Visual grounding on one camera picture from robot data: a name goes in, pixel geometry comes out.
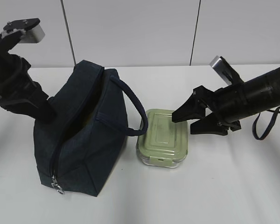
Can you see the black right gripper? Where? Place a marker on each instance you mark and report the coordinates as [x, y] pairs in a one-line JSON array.
[[227, 106]]

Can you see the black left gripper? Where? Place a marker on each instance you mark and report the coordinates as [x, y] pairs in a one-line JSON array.
[[19, 93]]

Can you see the green lidded glass container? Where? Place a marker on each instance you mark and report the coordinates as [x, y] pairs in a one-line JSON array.
[[165, 143]]

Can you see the navy blue lunch bag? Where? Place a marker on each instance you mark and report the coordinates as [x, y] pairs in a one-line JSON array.
[[96, 112]]

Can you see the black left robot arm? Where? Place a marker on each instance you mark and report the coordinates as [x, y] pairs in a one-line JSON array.
[[7, 43]]

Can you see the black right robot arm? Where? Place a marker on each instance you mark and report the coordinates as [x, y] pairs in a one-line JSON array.
[[262, 93]]

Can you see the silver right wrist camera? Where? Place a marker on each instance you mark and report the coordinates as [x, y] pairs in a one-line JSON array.
[[225, 71]]

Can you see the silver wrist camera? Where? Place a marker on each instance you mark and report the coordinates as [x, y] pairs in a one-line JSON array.
[[225, 71], [31, 30]]

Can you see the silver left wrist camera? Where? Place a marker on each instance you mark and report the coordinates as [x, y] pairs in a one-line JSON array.
[[31, 30]]

